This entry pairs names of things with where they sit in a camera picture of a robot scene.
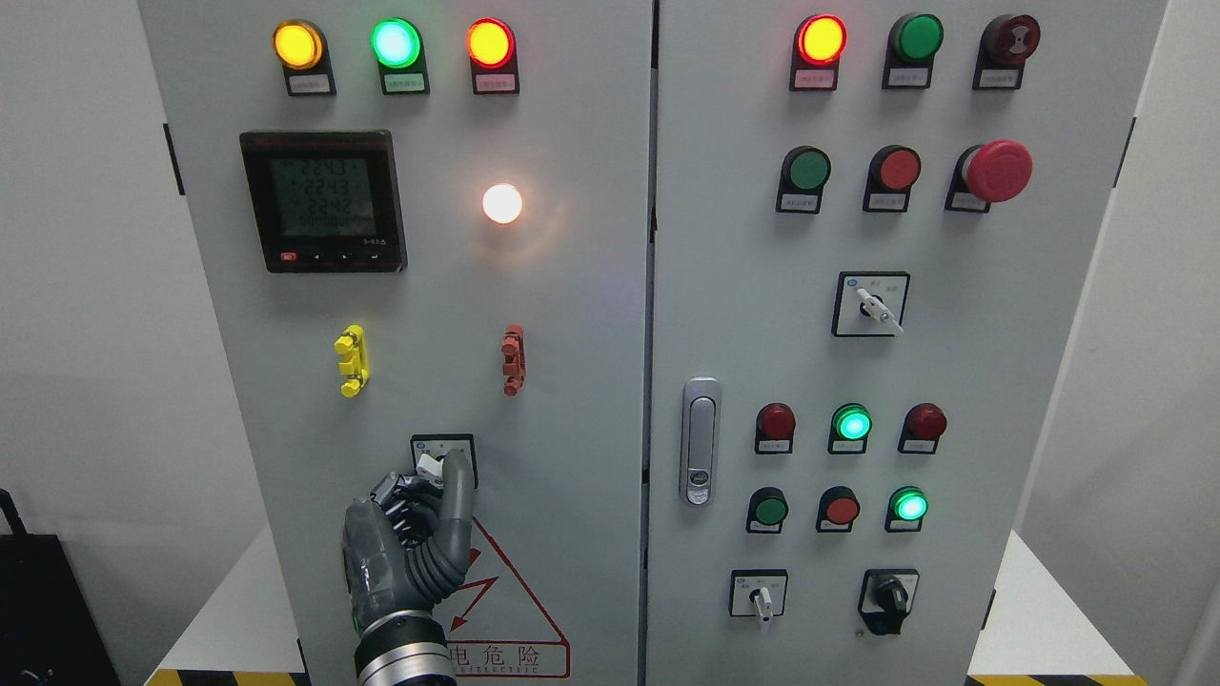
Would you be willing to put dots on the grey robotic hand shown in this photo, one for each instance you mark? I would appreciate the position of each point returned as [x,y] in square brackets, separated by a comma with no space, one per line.
[384,576]

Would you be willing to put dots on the white rotary selector switch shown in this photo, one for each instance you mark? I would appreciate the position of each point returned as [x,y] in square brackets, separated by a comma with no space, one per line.
[870,303]
[759,594]
[429,450]

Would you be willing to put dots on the robot forearm silver black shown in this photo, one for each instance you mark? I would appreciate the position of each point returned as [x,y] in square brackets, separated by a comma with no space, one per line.
[404,648]

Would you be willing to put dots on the red electrical hazard warning sticker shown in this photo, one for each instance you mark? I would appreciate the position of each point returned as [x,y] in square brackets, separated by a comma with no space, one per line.
[495,625]

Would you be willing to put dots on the white platform with hazard stripes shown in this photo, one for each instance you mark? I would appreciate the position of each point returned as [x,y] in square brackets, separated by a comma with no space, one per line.
[1035,634]

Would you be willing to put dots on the left grey cabinet door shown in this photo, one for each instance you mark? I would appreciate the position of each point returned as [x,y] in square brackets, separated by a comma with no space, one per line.
[560,463]

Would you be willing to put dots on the grey cabinet door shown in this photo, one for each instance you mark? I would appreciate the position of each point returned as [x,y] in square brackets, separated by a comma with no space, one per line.
[560,463]
[747,295]

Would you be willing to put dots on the black digital power meter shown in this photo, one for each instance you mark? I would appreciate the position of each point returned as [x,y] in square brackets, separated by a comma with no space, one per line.
[325,201]

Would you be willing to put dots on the clear round lamp bulb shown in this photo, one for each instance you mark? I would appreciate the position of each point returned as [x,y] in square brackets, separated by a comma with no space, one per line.
[502,203]

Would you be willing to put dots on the black case at left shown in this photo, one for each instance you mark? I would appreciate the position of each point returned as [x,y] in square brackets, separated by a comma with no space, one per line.
[48,636]

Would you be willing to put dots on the dark red indicator left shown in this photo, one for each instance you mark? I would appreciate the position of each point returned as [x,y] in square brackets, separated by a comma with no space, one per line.
[775,429]

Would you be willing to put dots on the dark red indicator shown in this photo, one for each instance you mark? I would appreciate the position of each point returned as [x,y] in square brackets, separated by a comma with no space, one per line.
[775,429]
[923,428]

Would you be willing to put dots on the red push button lower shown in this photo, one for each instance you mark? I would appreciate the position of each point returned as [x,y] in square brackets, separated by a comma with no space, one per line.
[839,507]

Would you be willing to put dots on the red push button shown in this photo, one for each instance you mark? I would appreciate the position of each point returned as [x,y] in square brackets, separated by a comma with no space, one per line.
[892,172]
[839,507]

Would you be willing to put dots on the green lit indicator middle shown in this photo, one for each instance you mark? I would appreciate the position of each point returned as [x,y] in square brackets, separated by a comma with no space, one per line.
[849,428]

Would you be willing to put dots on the green lit indicator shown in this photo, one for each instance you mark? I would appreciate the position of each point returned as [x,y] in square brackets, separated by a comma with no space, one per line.
[401,61]
[849,428]

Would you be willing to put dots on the green lit indicator top left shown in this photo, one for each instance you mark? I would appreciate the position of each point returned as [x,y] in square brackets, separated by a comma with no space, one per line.
[401,61]

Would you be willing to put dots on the green lit push button lower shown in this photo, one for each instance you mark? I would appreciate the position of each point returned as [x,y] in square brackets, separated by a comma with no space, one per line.
[906,510]

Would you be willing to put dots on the red-orange indicator left cabinet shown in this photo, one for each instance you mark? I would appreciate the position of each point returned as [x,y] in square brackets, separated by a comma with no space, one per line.
[491,45]

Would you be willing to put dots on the red-orange indicator cabinet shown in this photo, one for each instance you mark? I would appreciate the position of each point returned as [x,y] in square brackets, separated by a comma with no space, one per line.
[491,45]
[817,49]

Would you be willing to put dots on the yellow indicator light top left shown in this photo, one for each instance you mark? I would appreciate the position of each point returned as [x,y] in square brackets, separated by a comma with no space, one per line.
[304,57]

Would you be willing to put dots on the dark red indicator right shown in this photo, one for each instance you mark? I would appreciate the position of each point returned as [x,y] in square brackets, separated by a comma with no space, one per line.
[923,428]

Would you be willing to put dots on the green push button upper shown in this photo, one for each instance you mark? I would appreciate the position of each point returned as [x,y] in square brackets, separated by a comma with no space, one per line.
[803,175]

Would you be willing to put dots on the right grey cabinet door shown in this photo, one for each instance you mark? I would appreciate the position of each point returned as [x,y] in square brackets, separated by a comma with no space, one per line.
[747,295]

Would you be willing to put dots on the red push button upper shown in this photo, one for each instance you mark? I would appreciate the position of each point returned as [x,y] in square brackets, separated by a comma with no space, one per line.
[892,172]

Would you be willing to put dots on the red-orange indicator right cabinet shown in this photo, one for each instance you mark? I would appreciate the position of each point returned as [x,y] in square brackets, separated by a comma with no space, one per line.
[817,49]

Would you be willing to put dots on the red emergency stop mushroom button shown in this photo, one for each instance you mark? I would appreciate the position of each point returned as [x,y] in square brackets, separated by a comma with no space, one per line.
[988,174]

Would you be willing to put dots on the green unlit indicator top right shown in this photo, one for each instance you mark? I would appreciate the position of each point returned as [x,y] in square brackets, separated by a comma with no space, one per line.
[913,41]

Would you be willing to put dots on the dark red buzzer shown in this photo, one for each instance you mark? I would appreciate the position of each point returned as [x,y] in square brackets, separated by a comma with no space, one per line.
[1005,46]

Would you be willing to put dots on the silver cabinet door handle lock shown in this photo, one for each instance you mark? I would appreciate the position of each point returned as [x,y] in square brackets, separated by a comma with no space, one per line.
[701,402]

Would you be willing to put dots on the black knob selector switch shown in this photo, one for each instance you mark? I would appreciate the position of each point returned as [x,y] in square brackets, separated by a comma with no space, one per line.
[885,599]

